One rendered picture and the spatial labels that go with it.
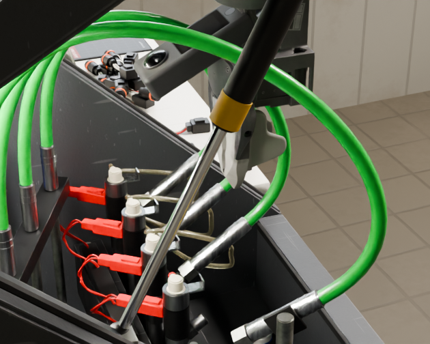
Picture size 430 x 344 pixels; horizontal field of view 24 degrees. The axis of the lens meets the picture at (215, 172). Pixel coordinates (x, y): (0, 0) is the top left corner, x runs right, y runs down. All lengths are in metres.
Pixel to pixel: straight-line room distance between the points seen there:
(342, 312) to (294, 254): 0.14
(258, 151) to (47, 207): 0.32
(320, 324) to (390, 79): 2.76
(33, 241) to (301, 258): 0.40
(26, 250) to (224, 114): 0.58
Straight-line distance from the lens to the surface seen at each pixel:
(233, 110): 0.56
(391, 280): 2.96
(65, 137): 1.27
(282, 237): 1.39
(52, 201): 1.19
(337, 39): 3.78
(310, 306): 0.93
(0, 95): 0.86
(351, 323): 1.24
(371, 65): 3.91
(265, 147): 0.97
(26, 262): 1.09
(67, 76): 1.24
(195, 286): 1.05
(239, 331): 0.96
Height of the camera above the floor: 1.72
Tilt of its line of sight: 30 degrees down
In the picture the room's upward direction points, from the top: straight up
